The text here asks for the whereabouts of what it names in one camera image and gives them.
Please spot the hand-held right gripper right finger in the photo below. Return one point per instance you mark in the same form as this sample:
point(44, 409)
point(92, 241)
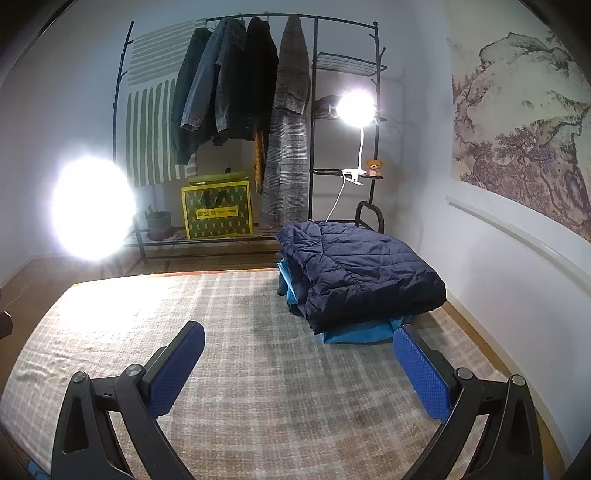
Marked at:
point(422, 376)

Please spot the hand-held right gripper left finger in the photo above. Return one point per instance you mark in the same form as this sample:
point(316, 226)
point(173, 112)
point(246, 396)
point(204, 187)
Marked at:
point(178, 367)

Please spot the light blue coat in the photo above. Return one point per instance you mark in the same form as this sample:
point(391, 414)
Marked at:
point(358, 335)

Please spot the navy down jacket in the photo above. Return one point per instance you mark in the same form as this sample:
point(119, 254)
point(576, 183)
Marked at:
point(360, 272)

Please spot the black metal clothes rack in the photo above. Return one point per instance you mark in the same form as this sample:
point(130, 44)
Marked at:
point(315, 41)

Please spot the beige plaid blanket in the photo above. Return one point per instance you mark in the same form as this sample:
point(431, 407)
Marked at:
point(277, 397)

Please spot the potted plant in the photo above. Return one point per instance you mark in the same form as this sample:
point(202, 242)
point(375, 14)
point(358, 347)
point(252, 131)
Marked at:
point(159, 226)

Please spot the yellow green patterned bag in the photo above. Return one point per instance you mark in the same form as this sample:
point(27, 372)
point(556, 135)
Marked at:
point(217, 207)

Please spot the bright round lamp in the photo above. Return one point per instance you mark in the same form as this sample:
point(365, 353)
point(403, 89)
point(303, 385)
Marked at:
point(92, 207)

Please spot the small teddy bear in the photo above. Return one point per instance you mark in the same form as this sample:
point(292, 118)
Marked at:
point(374, 167)

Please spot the yellow patterned scarf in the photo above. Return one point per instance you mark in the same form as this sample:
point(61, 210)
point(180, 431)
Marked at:
point(259, 161)

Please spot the grey plaid coat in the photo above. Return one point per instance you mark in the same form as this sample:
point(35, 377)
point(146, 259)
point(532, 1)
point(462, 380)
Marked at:
point(288, 138)

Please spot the white clip lamp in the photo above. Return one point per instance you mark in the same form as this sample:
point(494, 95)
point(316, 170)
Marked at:
point(355, 108)

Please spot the blue denim jacket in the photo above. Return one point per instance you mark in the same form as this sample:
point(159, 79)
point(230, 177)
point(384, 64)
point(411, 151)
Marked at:
point(217, 83)

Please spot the small brown object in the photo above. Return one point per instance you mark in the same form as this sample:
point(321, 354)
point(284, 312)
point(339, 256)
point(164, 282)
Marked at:
point(325, 104)

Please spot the black jacket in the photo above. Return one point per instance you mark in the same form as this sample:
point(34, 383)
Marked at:
point(258, 83)

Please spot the white wall rail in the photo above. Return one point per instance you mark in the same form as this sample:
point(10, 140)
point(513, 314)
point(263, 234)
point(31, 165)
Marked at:
point(517, 230)

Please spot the black curved metal rail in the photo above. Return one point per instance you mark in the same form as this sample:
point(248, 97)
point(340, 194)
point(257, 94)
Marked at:
point(364, 204)

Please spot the green striped wall hanging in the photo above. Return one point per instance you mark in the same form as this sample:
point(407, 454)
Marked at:
point(147, 129)

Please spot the landscape wall poster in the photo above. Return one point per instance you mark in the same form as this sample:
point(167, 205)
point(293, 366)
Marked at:
point(521, 129)

